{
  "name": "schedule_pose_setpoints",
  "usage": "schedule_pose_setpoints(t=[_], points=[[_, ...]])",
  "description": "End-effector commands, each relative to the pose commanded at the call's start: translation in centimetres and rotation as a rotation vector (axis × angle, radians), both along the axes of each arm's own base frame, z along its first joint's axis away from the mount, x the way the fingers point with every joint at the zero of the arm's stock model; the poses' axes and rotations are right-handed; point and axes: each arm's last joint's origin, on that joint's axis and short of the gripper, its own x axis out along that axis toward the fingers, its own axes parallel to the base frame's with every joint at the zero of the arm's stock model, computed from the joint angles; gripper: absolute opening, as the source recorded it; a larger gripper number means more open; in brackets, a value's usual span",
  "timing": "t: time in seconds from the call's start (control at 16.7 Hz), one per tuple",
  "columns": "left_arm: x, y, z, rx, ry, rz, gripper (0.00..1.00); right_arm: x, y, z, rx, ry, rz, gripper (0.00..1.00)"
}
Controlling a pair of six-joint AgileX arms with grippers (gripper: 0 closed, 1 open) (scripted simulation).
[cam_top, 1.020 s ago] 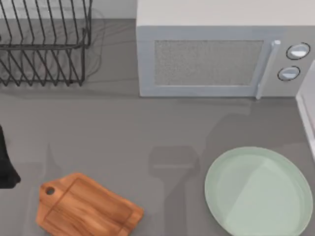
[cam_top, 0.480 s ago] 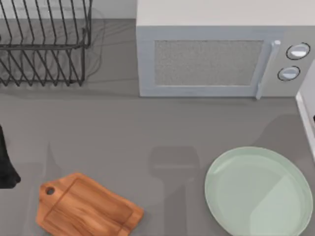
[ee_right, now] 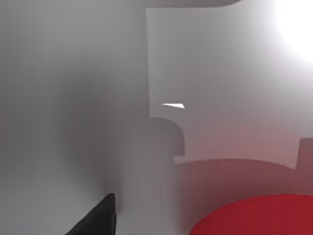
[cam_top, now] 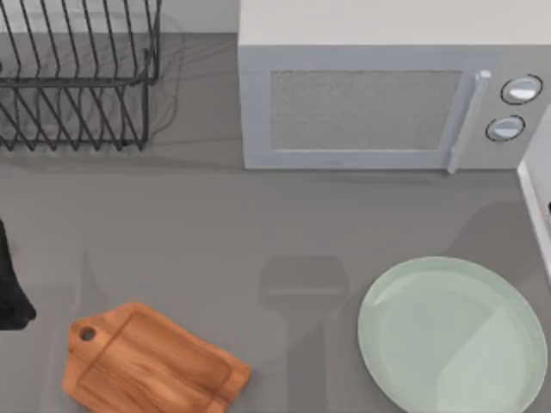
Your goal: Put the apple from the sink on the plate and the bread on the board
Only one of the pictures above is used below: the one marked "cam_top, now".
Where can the microwave oven door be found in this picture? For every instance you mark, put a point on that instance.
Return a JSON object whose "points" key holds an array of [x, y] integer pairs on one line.
{"points": [[357, 109]]}

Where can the pale microwave oven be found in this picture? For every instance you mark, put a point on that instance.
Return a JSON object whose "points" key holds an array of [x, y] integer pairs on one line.
{"points": [[344, 26]]}

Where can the wooden cutting board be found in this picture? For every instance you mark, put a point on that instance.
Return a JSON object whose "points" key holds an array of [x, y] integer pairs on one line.
{"points": [[150, 365]]}

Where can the pale green plate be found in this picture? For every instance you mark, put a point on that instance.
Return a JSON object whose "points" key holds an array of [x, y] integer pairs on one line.
{"points": [[447, 340]]}

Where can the small microwave knob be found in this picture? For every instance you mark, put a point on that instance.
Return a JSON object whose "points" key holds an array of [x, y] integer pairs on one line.
{"points": [[505, 128]]}

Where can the large microwave knob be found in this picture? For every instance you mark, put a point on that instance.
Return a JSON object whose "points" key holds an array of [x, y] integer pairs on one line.
{"points": [[521, 89]]}

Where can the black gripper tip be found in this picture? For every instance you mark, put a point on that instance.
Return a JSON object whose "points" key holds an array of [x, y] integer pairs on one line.
{"points": [[10, 292]]}

